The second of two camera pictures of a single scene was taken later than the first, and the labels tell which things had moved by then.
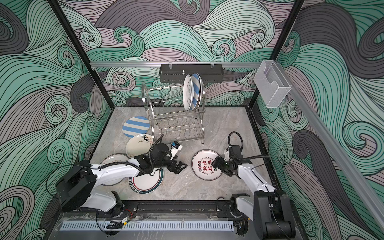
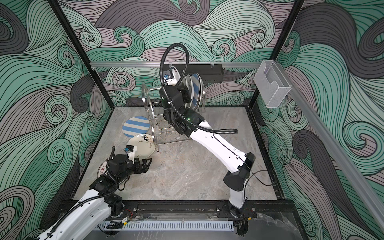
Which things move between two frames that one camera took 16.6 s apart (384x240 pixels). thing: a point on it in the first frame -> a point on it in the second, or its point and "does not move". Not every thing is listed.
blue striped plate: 196,80 does not move
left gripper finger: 180,167 -> 145,167
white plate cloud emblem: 188,92 does not move
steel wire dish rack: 170,120 does not move
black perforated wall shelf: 177,73 does not move
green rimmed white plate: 145,183 -> 175,74
